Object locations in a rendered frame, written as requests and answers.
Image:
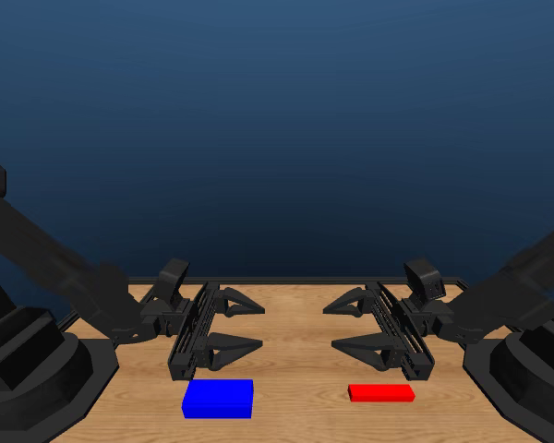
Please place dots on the thin red peg bar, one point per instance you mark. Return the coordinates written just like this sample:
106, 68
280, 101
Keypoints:
381, 393

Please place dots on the black table frame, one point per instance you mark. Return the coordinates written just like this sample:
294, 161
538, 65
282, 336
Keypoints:
281, 279

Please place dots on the blue hollow socket block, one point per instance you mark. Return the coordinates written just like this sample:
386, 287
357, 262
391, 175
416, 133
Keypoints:
217, 399

